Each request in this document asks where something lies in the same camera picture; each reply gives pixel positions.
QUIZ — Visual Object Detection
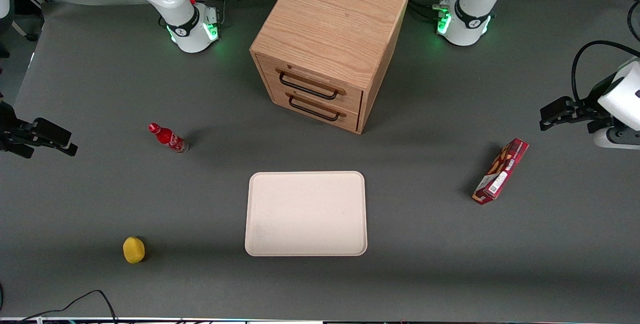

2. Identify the wooden drawer cabinet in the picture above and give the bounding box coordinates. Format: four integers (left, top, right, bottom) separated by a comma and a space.
249, 0, 412, 135

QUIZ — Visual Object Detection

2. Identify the wooden drawer front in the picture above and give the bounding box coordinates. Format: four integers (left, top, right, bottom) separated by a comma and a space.
256, 55, 364, 113
269, 85, 361, 133

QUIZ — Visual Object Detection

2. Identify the yellow lemon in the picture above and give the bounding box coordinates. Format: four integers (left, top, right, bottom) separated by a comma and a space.
122, 236, 146, 265

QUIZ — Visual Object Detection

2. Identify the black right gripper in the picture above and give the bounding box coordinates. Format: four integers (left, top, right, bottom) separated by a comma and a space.
0, 102, 79, 160

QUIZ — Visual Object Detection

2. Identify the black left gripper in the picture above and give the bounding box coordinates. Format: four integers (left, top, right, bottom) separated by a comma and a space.
539, 76, 622, 135

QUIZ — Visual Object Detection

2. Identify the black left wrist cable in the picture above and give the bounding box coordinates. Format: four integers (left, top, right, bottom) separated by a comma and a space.
571, 40, 640, 103

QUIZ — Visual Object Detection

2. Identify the red coke bottle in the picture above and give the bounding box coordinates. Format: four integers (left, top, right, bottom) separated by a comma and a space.
148, 122, 190, 155

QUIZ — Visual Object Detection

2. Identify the black hanging cable loop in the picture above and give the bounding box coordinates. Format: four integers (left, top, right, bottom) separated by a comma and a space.
626, 0, 640, 43

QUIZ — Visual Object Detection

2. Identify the black metal drawer handle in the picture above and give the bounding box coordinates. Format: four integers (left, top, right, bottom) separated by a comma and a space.
288, 93, 341, 123
278, 71, 339, 101

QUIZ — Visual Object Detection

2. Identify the red snack box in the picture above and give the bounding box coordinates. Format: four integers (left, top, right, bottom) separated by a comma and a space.
471, 137, 530, 206

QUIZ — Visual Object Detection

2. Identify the thin black loose cable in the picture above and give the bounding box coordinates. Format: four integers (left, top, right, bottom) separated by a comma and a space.
0, 289, 119, 324

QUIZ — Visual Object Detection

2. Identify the cream plastic tray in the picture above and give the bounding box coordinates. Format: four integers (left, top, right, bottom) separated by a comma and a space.
244, 171, 369, 258

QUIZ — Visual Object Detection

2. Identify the black left arm base cable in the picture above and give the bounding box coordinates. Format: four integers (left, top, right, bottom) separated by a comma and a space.
407, 0, 468, 23

